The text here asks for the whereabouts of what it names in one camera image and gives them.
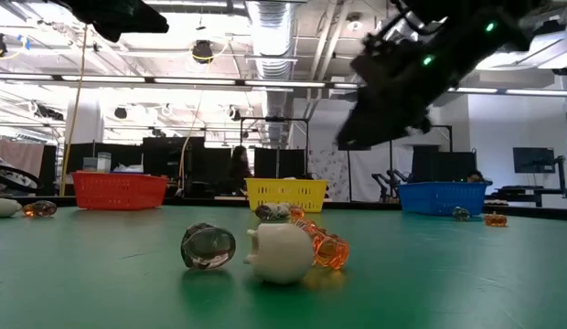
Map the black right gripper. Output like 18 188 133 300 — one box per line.
337 27 449 151

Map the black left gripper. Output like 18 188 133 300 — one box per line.
59 0 170 43

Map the black hanging ceiling speaker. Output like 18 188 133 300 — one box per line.
190 39 216 65

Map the long ceiling light bar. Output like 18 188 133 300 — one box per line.
0 72 567 97

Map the blue plastic basket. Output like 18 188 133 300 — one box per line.
396 181 490 217

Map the yellow plastic basket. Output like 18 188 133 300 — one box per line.
244 177 329 214

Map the black partition screen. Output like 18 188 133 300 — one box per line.
141 135 207 197

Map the clear plastic container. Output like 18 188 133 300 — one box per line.
96 152 113 174

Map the red plastic basket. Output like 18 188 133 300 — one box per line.
71 171 169 211

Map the pink curtain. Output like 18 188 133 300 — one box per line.
0 139 46 197

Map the green table mat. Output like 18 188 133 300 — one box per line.
0 204 567 329

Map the black metal frame rig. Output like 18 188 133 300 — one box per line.
388 122 454 202
239 116 311 179

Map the silver ventilation duct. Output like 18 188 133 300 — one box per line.
244 0 297 147

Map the black wall monitor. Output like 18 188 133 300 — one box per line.
512 146 557 175

